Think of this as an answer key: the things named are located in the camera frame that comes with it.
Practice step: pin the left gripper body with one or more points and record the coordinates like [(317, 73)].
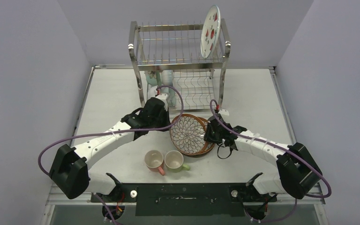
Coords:
[(162, 121)]

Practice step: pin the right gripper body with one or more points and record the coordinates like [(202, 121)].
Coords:
[(211, 131)]

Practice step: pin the brown rim flower plate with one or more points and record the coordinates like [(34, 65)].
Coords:
[(187, 134)]

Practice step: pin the stainless steel dish rack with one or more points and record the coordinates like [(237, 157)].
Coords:
[(176, 47)]

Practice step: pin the strawberry pattern top plate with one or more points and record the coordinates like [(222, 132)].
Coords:
[(210, 32)]

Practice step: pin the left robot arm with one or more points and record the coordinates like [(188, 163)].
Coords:
[(71, 165)]

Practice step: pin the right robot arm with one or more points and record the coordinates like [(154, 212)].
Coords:
[(297, 172)]

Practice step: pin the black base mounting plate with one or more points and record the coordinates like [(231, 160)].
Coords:
[(187, 199)]

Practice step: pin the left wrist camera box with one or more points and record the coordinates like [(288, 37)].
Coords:
[(164, 98)]

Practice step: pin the pink handled cream mug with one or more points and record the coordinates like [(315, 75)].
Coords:
[(154, 161)]

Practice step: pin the green handled cream mug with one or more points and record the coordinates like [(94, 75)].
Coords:
[(174, 162)]

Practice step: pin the aluminium right side rail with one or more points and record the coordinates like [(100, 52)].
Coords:
[(282, 105)]

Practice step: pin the aluminium rail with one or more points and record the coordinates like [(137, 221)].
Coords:
[(282, 105), (56, 197)]

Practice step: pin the aluminium front rail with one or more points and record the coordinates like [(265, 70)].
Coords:
[(56, 197)]

